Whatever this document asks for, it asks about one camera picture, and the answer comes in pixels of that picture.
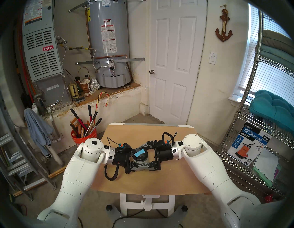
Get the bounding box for crumpled foil bundle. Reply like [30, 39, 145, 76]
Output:
[90, 77, 100, 91]

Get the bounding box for grey Bryant furnace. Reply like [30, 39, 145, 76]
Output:
[22, 0, 72, 107]

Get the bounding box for yellow kettle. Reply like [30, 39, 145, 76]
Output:
[68, 83, 80, 99]

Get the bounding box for wooden platform board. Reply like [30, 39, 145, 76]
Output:
[73, 83, 141, 106]

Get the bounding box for white window blinds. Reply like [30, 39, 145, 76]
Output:
[239, 3, 294, 106]

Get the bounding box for white panel door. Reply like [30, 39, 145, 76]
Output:
[149, 0, 208, 125]

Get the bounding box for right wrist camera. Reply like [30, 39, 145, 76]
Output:
[156, 139, 173, 148]

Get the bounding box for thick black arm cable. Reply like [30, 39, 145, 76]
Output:
[104, 163, 120, 181]

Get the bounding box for red pipe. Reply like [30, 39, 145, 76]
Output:
[17, 21, 35, 101]

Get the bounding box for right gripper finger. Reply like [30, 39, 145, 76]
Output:
[139, 141, 155, 150]
[142, 161, 161, 171]

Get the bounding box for straight metal heater strap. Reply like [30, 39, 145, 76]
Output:
[75, 58, 145, 65]

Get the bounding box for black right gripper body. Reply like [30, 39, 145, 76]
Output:
[153, 147, 174, 171]

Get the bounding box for wooden saw handle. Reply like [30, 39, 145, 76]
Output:
[70, 117, 81, 138]

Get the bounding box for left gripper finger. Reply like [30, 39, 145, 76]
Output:
[130, 162, 148, 173]

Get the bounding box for white PVC pipe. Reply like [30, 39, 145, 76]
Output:
[45, 115, 65, 167]

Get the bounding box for white zigzag edged sheet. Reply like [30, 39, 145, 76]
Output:
[253, 147, 279, 182]

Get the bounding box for wooden pole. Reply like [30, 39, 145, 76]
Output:
[13, 165, 68, 198]

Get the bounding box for black jar lid blue tape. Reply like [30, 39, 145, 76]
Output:
[132, 148, 150, 163]

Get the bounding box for blue hanging towel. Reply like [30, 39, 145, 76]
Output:
[24, 108, 54, 159]

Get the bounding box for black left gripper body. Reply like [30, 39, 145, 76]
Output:
[113, 148, 133, 174]

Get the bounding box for chrome wire shelf rack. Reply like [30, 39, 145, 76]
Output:
[211, 10, 294, 221]

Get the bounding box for long red black tool handle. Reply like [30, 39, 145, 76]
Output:
[70, 108, 88, 132]

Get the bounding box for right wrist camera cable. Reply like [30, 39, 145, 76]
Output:
[162, 132, 178, 142]

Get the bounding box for utility pump box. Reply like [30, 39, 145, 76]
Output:
[227, 122, 272, 166]

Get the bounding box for aluminium ladder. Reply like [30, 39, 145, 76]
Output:
[0, 92, 57, 201]

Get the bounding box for black grip metal tool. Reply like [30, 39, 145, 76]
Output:
[88, 118, 103, 136]
[85, 111, 98, 136]

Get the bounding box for flexible metal conduit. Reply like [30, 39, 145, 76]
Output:
[49, 36, 67, 115]

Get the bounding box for angled metal heater strap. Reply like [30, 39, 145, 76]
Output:
[68, 0, 147, 13]

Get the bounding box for grey water heater tank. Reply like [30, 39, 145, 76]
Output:
[87, 0, 132, 88]

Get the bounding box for brass gas pipe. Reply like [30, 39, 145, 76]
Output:
[60, 45, 92, 51]

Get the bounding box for green foam sheet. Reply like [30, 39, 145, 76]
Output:
[253, 167, 282, 188]

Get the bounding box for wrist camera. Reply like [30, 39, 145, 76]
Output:
[118, 143, 133, 152]
[156, 139, 173, 148]

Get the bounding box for wicker basket with handle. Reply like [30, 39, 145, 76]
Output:
[77, 67, 91, 93]

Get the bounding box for white window sill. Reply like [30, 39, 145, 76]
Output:
[228, 95, 244, 107]

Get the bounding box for grey green folded cushion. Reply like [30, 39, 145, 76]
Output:
[255, 44, 294, 69]

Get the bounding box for rusty anchor wall decoration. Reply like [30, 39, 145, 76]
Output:
[215, 5, 233, 42]

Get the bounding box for olive folded cushion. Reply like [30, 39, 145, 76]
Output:
[262, 29, 294, 49]

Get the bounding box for striped candy cane decoration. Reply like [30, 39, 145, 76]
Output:
[93, 91, 110, 125]

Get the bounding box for teal tufted cushion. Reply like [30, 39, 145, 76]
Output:
[249, 90, 294, 134]

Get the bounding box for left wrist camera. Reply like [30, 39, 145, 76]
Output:
[118, 143, 133, 152]

